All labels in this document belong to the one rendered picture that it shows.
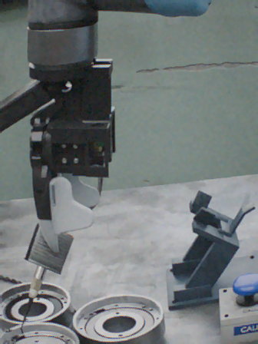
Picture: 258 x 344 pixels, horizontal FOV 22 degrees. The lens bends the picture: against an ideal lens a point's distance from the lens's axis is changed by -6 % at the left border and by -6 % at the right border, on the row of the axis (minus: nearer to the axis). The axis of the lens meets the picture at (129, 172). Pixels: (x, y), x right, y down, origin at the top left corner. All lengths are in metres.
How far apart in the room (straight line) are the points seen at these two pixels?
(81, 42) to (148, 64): 1.64
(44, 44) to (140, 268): 0.40
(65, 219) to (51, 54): 0.18
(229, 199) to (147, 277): 0.25
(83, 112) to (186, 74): 1.62
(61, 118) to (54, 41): 0.09
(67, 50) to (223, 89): 1.69
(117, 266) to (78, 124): 0.31
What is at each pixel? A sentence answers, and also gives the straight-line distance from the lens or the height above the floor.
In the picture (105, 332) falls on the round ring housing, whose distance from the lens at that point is 0.75.
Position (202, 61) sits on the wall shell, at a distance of 2.29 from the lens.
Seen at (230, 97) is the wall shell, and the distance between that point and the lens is 2.32.
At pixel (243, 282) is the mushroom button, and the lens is 0.72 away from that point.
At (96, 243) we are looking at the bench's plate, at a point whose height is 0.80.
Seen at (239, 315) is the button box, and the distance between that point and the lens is 0.72.
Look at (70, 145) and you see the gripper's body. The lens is 0.69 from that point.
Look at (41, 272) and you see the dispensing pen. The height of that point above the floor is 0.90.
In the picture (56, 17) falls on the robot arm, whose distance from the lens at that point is 0.65.
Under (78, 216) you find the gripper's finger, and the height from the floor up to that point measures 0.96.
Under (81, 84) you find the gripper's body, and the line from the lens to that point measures 0.68.
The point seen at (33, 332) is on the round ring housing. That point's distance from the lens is 0.77.
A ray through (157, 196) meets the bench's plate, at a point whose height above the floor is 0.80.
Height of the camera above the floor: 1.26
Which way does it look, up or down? 21 degrees down
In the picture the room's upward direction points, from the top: 9 degrees counter-clockwise
